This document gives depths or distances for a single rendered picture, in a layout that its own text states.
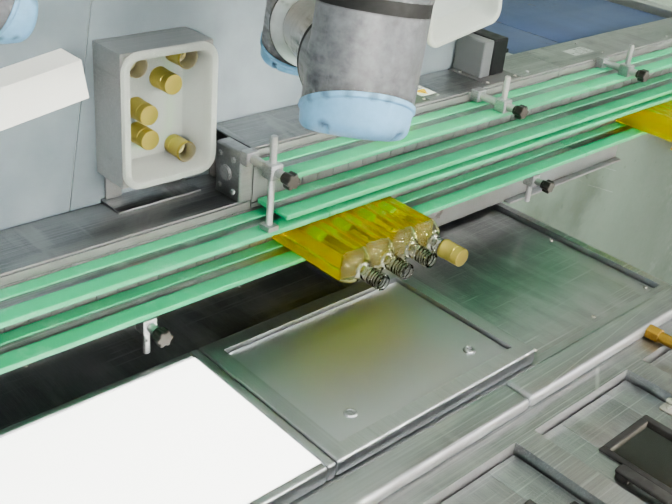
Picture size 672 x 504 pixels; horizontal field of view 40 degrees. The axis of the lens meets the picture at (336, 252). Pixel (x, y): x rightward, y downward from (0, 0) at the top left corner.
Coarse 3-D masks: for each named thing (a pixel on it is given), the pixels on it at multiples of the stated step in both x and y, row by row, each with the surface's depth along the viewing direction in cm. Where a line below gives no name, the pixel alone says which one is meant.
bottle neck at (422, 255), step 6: (408, 246) 162; (414, 246) 161; (420, 246) 161; (408, 252) 162; (414, 252) 161; (420, 252) 160; (426, 252) 160; (432, 252) 160; (414, 258) 161; (420, 258) 160; (426, 258) 159; (432, 258) 161; (426, 264) 159; (432, 264) 161
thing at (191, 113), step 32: (128, 64) 138; (160, 64) 150; (128, 96) 140; (160, 96) 153; (192, 96) 154; (128, 128) 142; (160, 128) 156; (192, 128) 157; (128, 160) 145; (160, 160) 156; (192, 160) 157
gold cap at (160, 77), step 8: (152, 72) 149; (160, 72) 149; (168, 72) 148; (152, 80) 149; (160, 80) 148; (168, 80) 147; (176, 80) 148; (160, 88) 149; (168, 88) 148; (176, 88) 149
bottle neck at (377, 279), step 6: (366, 264) 155; (360, 270) 155; (366, 270) 154; (372, 270) 154; (378, 270) 154; (360, 276) 155; (366, 276) 154; (372, 276) 153; (378, 276) 152; (384, 276) 152; (366, 282) 154; (372, 282) 153; (378, 282) 152; (384, 282) 154; (378, 288) 153; (384, 288) 154
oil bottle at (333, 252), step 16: (320, 224) 163; (288, 240) 164; (304, 240) 161; (320, 240) 158; (336, 240) 158; (352, 240) 159; (304, 256) 162; (320, 256) 159; (336, 256) 156; (352, 256) 155; (368, 256) 156; (336, 272) 157; (352, 272) 155
